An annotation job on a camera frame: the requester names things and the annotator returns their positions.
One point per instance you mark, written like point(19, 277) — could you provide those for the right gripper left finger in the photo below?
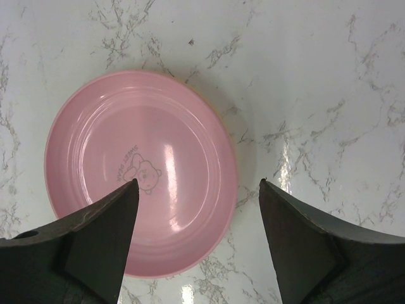
point(80, 258)

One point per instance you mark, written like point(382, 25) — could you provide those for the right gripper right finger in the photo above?
point(319, 258)

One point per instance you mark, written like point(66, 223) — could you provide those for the pink plate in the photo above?
point(149, 127)

